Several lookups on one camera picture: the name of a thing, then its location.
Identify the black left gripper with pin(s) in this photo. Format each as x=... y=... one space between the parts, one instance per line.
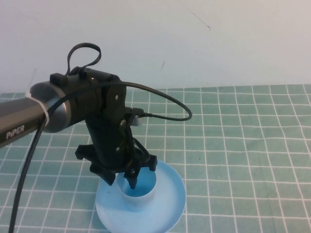
x=107 y=145

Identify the light blue plastic cup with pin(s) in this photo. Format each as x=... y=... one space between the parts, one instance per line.
x=139 y=201

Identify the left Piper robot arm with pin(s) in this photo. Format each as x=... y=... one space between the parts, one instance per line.
x=14 y=114

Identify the light blue plastic plate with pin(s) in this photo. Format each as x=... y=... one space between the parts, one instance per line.
x=167 y=194

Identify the white zip tie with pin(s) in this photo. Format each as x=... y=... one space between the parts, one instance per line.
x=41 y=106

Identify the green white-checked tablecloth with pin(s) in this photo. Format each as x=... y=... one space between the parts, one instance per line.
x=243 y=145

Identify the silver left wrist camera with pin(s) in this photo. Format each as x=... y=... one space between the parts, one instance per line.
x=138 y=121

